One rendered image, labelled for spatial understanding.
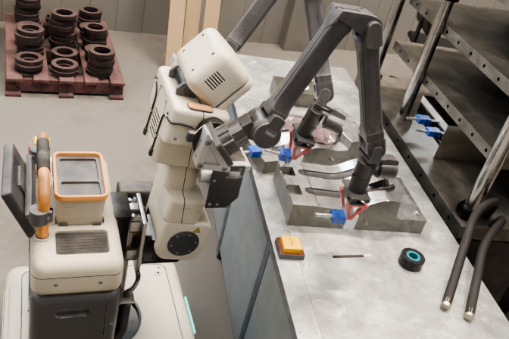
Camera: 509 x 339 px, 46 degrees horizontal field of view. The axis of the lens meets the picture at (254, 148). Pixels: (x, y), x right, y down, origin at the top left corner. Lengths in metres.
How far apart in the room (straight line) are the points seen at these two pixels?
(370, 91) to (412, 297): 0.67
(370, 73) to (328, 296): 0.66
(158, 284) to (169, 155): 0.80
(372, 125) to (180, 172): 0.59
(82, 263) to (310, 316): 0.65
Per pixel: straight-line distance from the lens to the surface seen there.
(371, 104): 1.68
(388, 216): 2.11
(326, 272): 1.89
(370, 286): 1.91
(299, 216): 1.99
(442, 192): 2.54
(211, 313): 2.76
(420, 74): 2.90
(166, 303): 2.38
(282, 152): 2.04
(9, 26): 4.80
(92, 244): 1.79
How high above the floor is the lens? 2.02
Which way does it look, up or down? 31 degrees down
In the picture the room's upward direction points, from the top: 14 degrees clockwise
